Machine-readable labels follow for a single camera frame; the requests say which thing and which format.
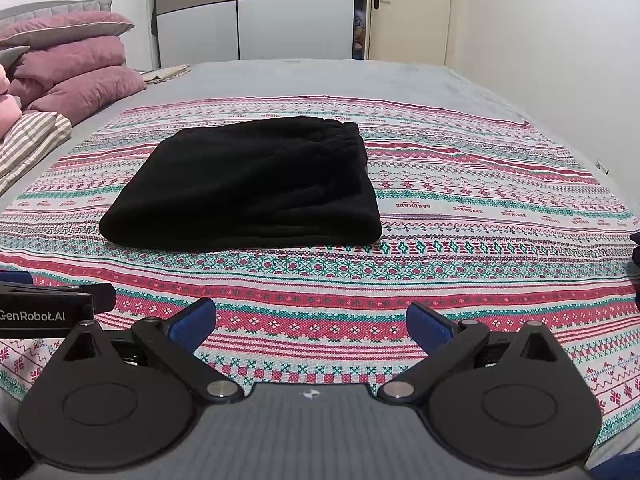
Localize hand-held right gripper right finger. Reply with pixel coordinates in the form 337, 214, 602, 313
377, 301, 562, 405

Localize white grey wardrobe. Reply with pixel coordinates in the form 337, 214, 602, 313
150, 0, 357, 68

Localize cream door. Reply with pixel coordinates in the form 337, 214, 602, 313
365, 0, 458, 67

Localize red green patterned blanket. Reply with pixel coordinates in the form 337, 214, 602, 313
0, 94, 640, 453

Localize pink plush toy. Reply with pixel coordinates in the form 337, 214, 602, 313
0, 64, 23, 141

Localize pink pillow with grey edge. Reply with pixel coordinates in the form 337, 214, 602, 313
0, 11, 136, 48

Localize striped pillow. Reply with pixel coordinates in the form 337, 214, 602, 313
0, 110, 73, 193

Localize grey bed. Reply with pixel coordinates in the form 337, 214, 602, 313
0, 57, 640, 480

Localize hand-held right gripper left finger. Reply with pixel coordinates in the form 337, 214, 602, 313
60, 297, 246, 406

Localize beige folded cloth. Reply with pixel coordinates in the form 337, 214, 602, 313
141, 64, 192, 85

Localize person's dark clothing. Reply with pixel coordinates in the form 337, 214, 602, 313
629, 230, 640, 316

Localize black pants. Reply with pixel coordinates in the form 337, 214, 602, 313
99, 116, 383, 251

